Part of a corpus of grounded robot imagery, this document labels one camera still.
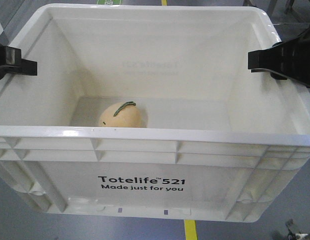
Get white plastic tote crate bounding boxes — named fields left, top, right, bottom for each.
left=0, top=3, right=310, bottom=223

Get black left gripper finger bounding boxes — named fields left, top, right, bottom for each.
left=0, top=44, right=38, bottom=80

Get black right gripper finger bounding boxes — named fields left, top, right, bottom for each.
left=247, top=26, right=310, bottom=88

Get yellow mango plush toy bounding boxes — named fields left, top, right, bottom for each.
left=98, top=101, right=143, bottom=128

